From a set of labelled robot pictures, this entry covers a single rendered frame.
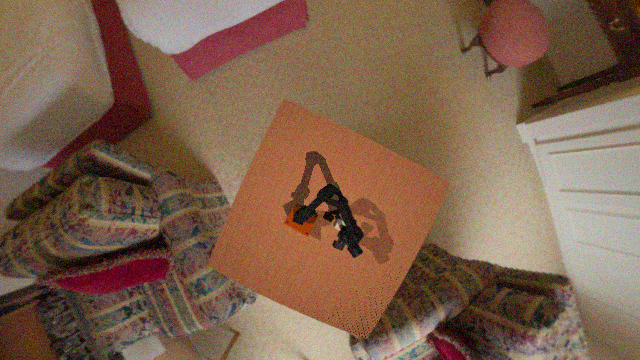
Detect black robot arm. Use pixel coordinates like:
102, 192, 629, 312
292, 184, 364, 258

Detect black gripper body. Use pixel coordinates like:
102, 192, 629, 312
333, 226, 347, 251

